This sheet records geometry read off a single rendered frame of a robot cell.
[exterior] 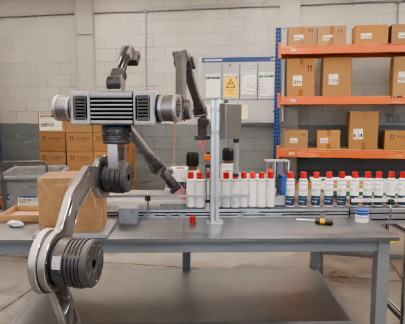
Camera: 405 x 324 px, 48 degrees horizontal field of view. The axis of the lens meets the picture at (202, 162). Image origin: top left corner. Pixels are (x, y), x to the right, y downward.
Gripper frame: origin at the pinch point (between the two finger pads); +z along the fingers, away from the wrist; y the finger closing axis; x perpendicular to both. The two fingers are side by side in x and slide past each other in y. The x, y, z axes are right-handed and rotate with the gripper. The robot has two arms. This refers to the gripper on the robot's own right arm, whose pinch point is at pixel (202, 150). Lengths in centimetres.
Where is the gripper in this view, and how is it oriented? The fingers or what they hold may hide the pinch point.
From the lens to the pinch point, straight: 277.4
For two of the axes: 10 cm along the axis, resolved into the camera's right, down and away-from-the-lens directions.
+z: 0.0, 9.9, 1.5
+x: 0.2, 1.5, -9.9
